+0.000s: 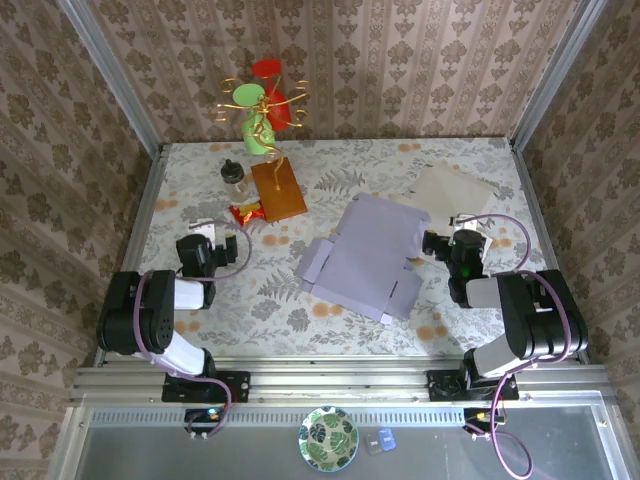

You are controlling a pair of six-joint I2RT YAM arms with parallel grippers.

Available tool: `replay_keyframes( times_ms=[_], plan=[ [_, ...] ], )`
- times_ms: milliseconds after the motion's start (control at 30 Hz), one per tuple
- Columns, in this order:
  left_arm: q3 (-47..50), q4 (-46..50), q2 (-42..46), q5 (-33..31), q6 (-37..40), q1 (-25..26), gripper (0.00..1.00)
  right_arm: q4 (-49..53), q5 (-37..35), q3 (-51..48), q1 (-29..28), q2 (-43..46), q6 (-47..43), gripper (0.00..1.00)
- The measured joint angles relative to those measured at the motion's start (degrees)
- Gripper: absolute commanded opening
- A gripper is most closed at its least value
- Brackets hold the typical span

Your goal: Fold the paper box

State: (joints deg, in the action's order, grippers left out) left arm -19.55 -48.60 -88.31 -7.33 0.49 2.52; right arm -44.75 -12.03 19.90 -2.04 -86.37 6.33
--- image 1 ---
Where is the slotted grey cable duct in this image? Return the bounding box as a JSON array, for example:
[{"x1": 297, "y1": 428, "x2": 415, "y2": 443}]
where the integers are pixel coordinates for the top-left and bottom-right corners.
[{"x1": 87, "y1": 407, "x2": 466, "y2": 427}]

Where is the red plastic goblet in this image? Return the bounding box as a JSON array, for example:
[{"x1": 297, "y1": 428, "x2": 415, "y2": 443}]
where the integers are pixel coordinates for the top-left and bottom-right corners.
[{"x1": 250, "y1": 58, "x2": 293, "y2": 132}]

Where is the leaf patterned bowl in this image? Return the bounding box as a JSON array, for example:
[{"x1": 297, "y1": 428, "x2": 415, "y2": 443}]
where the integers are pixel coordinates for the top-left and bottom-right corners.
[{"x1": 298, "y1": 405, "x2": 360, "y2": 472}]

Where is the gold wire rack wooden base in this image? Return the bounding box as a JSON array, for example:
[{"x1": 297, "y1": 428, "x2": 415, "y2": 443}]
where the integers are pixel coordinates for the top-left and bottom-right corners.
[{"x1": 215, "y1": 77, "x2": 314, "y2": 224}]

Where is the aluminium frame post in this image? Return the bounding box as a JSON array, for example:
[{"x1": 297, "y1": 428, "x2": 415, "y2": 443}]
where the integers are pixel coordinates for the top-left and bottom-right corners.
[
  {"x1": 509, "y1": 0, "x2": 609, "y2": 151},
  {"x1": 57, "y1": 0, "x2": 166, "y2": 156}
]

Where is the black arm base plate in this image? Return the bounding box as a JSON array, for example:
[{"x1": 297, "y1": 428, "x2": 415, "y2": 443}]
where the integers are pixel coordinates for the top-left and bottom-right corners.
[
  {"x1": 427, "y1": 368, "x2": 520, "y2": 402},
  {"x1": 161, "y1": 370, "x2": 251, "y2": 404}
]

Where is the white cardboard sheet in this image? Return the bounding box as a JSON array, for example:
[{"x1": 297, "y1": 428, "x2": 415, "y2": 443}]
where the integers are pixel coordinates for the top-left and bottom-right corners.
[{"x1": 394, "y1": 158, "x2": 502, "y2": 249}]

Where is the red snack packet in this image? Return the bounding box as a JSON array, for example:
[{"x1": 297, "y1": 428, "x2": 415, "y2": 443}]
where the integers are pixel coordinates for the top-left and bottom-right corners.
[{"x1": 228, "y1": 200, "x2": 269, "y2": 226}]

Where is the green plastic goblet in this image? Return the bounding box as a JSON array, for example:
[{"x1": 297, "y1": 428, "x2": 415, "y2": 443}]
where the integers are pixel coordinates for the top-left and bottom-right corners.
[{"x1": 232, "y1": 83, "x2": 277, "y2": 155}]

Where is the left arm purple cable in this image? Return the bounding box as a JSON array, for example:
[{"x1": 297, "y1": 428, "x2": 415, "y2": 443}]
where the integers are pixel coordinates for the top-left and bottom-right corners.
[{"x1": 130, "y1": 218, "x2": 254, "y2": 442}]

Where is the grey metal shelf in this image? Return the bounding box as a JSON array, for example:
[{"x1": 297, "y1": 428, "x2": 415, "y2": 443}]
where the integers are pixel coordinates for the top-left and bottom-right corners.
[{"x1": 47, "y1": 404, "x2": 634, "y2": 480}]

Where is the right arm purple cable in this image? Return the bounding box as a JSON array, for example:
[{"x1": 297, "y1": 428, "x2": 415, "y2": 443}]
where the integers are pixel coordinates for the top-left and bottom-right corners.
[{"x1": 457, "y1": 213, "x2": 571, "y2": 479}]

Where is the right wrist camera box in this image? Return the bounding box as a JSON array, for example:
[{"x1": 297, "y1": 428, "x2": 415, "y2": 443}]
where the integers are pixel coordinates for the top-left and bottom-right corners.
[{"x1": 451, "y1": 213, "x2": 495, "y2": 261}]

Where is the small black controller board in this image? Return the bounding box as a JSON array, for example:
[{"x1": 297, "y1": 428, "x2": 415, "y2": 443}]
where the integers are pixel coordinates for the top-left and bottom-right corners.
[
  {"x1": 183, "y1": 407, "x2": 227, "y2": 437},
  {"x1": 462, "y1": 407, "x2": 507, "y2": 436}
]

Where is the aluminium table side rail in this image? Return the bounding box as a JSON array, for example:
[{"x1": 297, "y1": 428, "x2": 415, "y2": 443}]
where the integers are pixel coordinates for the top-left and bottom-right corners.
[
  {"x1": 93, "y1": 144, "x2": 169, "y2": 369},
  {"x1": 509, "y1": 139, "x2": 590, "y2": 365}
]

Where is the long aluminium mounting rail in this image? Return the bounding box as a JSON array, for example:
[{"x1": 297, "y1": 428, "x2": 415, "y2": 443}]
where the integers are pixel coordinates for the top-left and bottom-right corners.
[{"x1": 69, "y1": 363, "x2": 619, "y2": 407}]

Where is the glass bottle black cap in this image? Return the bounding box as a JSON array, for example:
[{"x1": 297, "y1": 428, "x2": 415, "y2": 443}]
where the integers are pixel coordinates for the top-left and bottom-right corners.
[{"x1": 220, "y1": 158, "x2": 251, "y2": 204}]

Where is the purple paper box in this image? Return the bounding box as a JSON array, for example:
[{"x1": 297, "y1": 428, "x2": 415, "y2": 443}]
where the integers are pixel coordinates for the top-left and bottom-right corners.
[{"x1": 293, "y1": 192, "x2": 433, "y2": 325}]

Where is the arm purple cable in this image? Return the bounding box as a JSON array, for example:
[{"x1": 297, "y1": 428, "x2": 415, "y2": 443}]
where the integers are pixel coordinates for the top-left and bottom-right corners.
[
  {"x1": 130, "y1": 218, "x2": 254, "y2": 442},
  {"x1": 457, "y1": 213, "x2": 571, "y2": 479}
]

